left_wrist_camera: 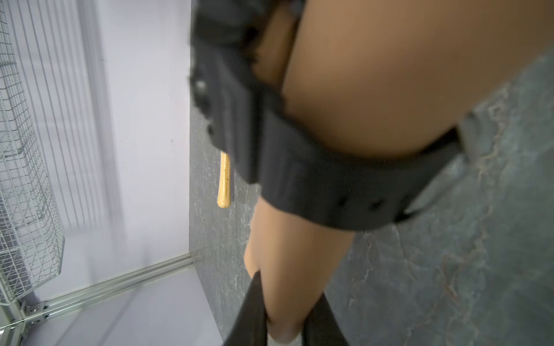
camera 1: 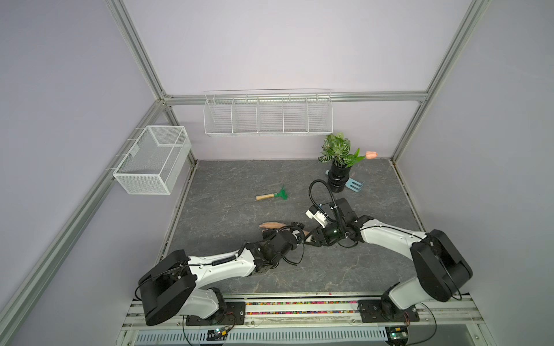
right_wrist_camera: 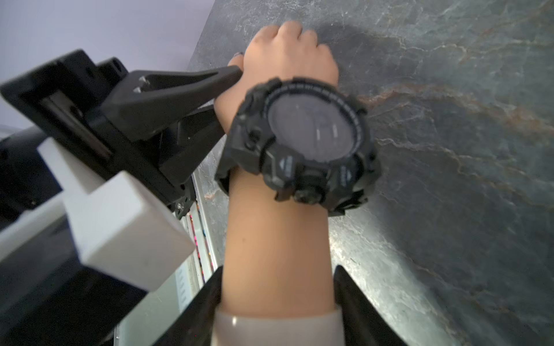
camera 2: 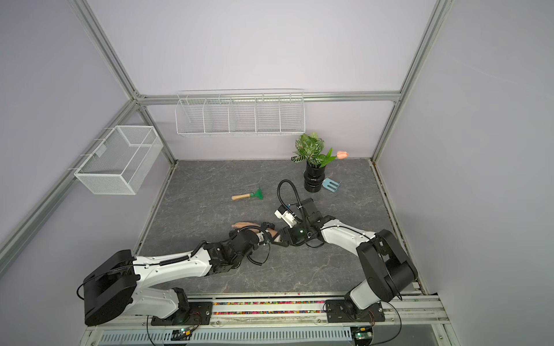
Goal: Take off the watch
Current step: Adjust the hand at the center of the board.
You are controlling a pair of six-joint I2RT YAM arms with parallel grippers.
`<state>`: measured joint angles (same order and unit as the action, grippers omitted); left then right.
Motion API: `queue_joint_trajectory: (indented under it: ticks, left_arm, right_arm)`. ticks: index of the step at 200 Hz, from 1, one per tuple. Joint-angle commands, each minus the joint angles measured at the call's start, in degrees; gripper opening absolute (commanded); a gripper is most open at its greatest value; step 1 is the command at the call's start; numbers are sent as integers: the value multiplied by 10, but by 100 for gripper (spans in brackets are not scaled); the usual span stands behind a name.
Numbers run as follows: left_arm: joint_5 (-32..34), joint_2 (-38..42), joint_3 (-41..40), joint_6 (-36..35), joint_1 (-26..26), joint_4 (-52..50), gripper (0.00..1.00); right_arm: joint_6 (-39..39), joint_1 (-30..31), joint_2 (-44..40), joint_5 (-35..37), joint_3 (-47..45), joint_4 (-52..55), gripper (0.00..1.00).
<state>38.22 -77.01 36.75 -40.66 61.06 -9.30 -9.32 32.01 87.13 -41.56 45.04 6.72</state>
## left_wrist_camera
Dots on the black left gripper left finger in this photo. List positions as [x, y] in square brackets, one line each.
[250, 327]

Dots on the black wrist watch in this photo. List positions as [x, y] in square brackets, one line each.
[297, 174]

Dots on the white wire basket left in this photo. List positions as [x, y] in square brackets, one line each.
[31, 237]

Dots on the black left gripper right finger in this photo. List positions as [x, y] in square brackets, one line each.
[321, 328]

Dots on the mannequin practice hand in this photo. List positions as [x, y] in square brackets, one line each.
[375, 79]

